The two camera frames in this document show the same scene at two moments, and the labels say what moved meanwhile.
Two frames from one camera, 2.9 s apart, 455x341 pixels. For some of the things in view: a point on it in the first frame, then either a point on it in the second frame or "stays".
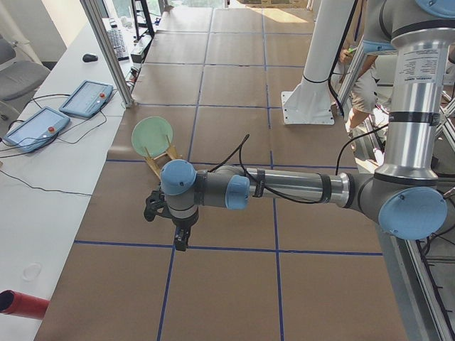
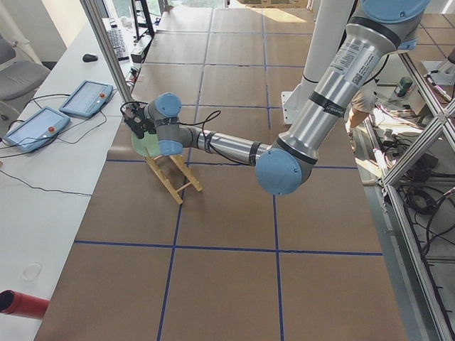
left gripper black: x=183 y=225 → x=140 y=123
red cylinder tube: x=12 y=302 stays
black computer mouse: x=89 y=57 stays
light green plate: x=151 y=133 stays
